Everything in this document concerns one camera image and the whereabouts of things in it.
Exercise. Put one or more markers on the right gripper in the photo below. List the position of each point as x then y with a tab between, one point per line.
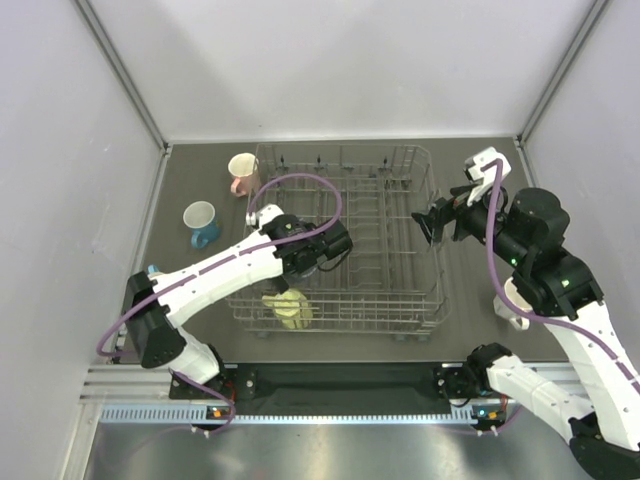
433	222

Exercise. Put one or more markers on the yellow mug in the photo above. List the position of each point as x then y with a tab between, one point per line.
291	308

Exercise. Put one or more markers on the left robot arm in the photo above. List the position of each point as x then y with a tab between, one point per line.
156	309

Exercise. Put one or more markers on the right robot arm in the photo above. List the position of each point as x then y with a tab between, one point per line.
601	429

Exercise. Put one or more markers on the blue floral mug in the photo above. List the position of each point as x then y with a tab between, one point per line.
201	219

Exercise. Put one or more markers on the pink mug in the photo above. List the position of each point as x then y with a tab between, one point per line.
244	171

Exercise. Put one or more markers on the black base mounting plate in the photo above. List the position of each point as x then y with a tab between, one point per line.
254	381

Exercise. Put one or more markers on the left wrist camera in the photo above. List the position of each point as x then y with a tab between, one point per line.
259	218

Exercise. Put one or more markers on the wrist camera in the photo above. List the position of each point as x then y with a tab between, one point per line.
259	218
482	170

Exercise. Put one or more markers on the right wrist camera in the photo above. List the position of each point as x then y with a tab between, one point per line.
482	170

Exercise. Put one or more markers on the grey wire dish rack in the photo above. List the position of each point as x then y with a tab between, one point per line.
393	283

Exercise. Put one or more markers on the aluminium frame rail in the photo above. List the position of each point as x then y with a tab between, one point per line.
128	394

